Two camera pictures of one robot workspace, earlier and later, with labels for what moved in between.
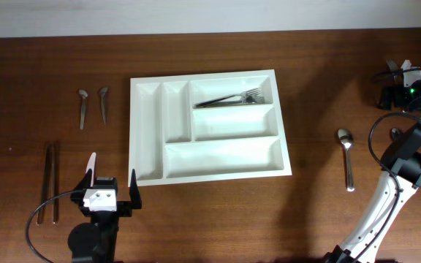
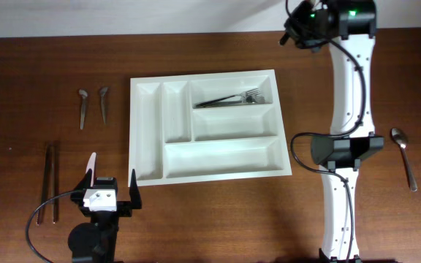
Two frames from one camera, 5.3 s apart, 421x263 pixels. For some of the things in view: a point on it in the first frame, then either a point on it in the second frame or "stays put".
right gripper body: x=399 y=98 → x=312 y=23
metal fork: x=255 y=99 stays put
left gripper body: x=124 y=209 stays put
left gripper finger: x=135 y=196 stays put
